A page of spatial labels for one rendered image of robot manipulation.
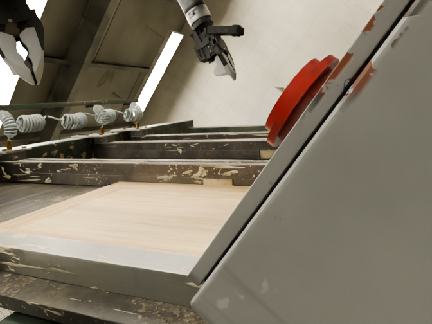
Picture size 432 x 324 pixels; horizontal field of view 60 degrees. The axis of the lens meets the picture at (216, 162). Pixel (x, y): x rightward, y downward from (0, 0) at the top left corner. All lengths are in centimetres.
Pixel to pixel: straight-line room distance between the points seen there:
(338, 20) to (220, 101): 222
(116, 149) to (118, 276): 123
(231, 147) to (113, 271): 98
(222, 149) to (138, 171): 46
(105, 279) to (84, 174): 70
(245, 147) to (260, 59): 498
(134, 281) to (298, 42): 585
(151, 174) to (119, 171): 11
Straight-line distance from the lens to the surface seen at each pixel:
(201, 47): 124
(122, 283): 50
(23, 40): 70
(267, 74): 627
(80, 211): 85
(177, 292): 45
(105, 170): 113
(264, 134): 164
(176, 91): 692
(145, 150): 160
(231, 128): 240
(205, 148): 145
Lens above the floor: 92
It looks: 14 degrees up
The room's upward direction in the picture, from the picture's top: 51 degrees counter-clockwise
